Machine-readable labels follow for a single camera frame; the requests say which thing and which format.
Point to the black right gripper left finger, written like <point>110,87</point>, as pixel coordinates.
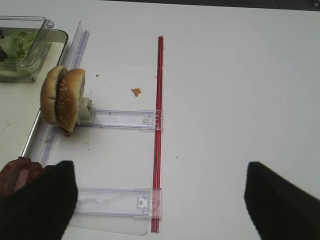
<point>43,208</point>

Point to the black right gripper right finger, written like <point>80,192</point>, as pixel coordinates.
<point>278,209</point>

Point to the red meat patty left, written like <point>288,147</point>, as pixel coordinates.
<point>16,174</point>

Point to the green lettuce pile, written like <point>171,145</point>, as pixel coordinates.
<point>15,45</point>

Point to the clear long divider right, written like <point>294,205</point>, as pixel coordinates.
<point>42,137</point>

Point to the metal tray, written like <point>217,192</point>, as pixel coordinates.
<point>25,105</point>

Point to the white pusher block bun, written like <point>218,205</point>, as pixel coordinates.
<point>86,111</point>

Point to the sesame bun outer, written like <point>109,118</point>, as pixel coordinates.
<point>49,94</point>

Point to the sesame bun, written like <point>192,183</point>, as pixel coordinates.
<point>70,91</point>
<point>49,94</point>

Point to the red strip right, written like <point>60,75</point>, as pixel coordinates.
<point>155,222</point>

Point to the sesame bun inner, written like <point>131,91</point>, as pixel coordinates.
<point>70,91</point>

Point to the orange crumb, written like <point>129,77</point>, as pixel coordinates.
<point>136,91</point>

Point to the clear plastic salad container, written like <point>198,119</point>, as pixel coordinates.
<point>38,52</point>

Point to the clear rail right lower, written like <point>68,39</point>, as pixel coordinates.
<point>140,203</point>

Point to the clear rail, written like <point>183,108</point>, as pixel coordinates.
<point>140,203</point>
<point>144,120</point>

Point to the clear rail right upper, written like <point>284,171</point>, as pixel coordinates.
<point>144,120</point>

